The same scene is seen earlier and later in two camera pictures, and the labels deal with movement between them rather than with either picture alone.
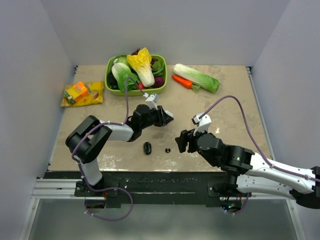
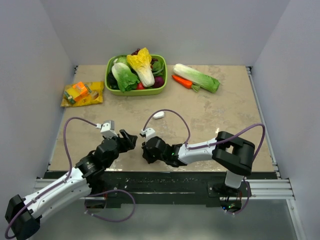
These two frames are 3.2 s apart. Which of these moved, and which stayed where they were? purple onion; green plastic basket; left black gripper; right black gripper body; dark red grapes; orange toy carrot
Moved: left black gripper; right black gripper body
Stayed: dark red grapes; purple onion; green plastic basket; orange toy carrot
